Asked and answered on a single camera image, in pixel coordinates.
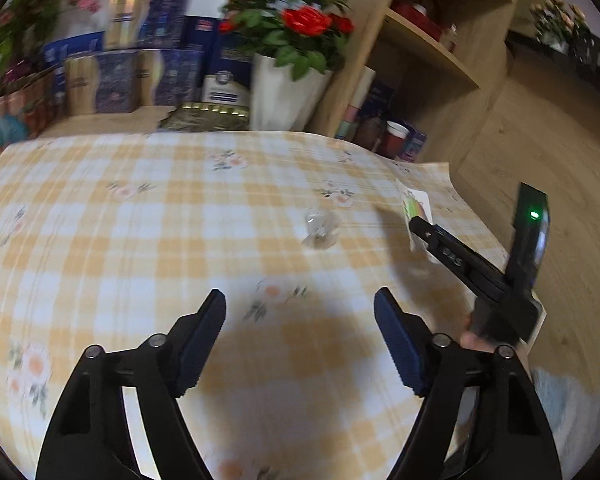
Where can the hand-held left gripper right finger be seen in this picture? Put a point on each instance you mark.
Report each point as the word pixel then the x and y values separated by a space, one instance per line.
pixel 400 347

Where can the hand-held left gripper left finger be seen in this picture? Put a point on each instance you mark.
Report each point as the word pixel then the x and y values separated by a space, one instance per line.
pixel 202 340

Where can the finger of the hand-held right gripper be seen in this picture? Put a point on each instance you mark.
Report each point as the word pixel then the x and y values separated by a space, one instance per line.
pixel 447 252
pixel 490 292

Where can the small white sachet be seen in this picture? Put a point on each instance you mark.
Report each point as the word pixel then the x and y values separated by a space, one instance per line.
pixel 416 205

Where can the clear plastic lid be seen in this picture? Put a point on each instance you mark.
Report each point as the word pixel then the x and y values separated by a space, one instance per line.
pixel 320 228

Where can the person's right hand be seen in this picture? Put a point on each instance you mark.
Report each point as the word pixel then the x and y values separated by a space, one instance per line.
pixel 476 343

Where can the purple blue box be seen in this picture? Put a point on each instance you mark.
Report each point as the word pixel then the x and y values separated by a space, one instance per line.
pixel 415 145

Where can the red paper cup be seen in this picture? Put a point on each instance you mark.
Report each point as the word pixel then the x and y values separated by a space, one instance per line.
pixel 394 142

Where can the brown plastic cup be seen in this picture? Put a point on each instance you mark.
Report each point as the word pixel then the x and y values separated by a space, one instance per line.
pixel 370 134

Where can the blue printed pack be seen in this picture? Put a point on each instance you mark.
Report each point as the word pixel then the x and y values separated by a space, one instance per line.
pixel 380 97

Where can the stack of pastel paper cups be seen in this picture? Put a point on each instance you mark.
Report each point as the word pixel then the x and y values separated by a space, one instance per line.
pixel 352 110

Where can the wooden shelf unit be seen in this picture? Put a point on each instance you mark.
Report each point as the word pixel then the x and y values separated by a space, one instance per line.
pixel 430 55

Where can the small jar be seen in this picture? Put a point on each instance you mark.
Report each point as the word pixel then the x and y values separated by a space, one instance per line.
pixel 448 39

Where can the gold green foil tray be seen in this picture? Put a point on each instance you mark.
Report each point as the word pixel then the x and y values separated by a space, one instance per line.
pixel 200 117

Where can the red rose plant white pot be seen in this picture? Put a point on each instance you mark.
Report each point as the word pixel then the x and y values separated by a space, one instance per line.
pixel 275 95

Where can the cream rose bouquet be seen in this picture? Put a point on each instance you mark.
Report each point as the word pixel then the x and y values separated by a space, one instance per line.
pixel 555 15

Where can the red basket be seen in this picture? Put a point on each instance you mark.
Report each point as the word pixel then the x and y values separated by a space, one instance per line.
pixel 415 10

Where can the blue white carton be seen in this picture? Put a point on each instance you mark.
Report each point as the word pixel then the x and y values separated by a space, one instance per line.
pixel 225 92

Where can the blue gold gift box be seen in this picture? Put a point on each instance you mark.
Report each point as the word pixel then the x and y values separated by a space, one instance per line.
pixel 172 77
pixel 100 85
pixel 147 20

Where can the teal patterned pack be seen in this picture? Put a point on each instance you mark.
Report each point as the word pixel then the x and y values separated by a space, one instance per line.
pixel 0 132

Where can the striped patterned basket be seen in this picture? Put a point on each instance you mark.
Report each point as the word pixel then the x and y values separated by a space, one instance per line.
pixel 25 100

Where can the dark blue carton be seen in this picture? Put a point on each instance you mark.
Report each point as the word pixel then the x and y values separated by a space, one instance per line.
pixel 200 32

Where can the long blue box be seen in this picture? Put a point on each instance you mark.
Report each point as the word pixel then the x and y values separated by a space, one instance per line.
pixel 75 55

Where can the pink artificial blossom tree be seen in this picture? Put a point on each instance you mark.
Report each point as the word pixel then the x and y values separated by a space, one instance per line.
pixel 10 35

